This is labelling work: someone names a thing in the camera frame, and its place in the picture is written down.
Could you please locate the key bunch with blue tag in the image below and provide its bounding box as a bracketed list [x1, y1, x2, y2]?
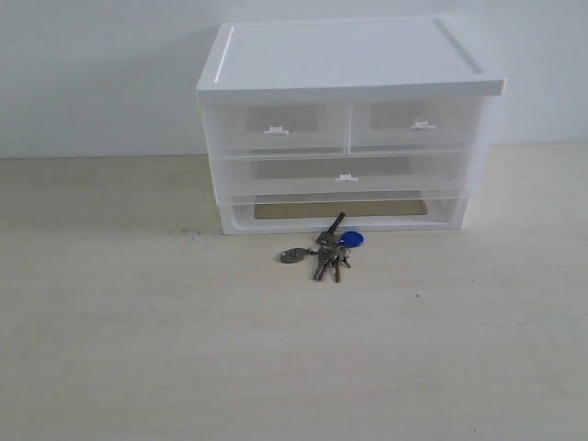
[277, 212, 365, 283]

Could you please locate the white plastic drawer cabinet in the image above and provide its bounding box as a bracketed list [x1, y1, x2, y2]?
[196, 16, 506, 234]

